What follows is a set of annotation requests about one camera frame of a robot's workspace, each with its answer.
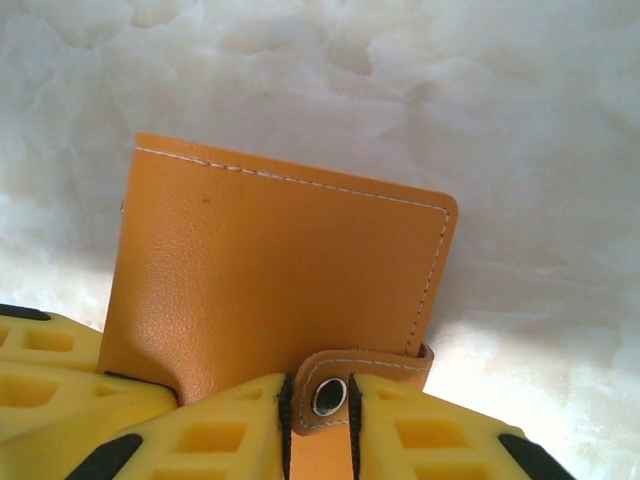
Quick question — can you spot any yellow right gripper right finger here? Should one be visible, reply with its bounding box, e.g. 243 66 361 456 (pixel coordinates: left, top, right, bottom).
349 372 581 480

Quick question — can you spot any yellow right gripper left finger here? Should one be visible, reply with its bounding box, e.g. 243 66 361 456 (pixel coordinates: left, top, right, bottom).
0 372 296 480

